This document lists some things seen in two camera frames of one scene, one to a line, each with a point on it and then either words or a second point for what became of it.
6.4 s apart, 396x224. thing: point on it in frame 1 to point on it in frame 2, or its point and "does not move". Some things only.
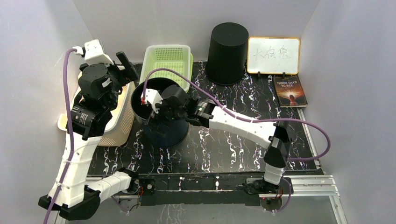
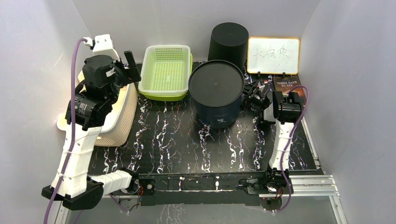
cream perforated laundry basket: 117,132 does not move
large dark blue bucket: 166,137 to 215,87
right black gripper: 154,125 to 247,99
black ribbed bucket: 225,65 does not move
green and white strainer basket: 178,58 does not move
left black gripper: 130,74 does not move
